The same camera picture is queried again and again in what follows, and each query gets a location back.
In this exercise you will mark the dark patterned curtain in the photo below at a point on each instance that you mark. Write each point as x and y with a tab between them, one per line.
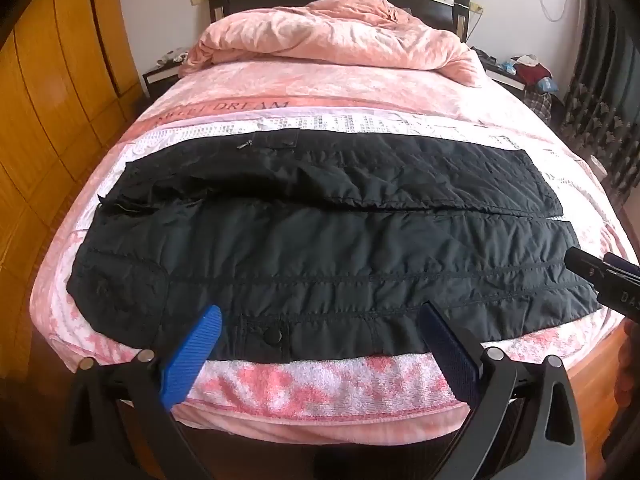
605	85

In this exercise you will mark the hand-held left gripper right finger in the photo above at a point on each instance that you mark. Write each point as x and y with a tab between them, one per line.
450	355

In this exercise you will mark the pink duvet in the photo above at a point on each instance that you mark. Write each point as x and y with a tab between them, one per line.
330	35

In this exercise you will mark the dark nightstand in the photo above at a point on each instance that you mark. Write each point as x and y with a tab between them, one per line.
507	80
160	77

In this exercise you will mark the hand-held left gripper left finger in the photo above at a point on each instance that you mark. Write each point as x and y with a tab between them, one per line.
192	360

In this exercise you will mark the plaid cloth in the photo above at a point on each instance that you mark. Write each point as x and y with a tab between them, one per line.
540	102

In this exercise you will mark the bed with pink floral cover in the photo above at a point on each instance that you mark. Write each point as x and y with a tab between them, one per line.
350	100

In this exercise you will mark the black quilted jacket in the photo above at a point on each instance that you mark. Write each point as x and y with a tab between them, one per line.
320	240

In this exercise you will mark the red cloth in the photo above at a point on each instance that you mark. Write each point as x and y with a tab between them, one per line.
531	72

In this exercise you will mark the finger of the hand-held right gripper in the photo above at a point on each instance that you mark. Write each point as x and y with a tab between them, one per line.
622	264
582	262

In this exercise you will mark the yellow wooden wardrobe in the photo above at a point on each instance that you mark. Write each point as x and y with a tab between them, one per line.
55	85

